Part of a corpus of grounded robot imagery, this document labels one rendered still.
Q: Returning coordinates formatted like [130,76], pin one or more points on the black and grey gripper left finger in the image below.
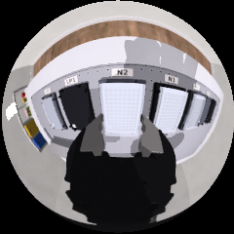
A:
[88,143]

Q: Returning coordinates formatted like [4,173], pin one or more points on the grey operator panel with coloured keys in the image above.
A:
[59,147]

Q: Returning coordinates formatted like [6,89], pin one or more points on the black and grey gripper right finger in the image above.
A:
[155,145]

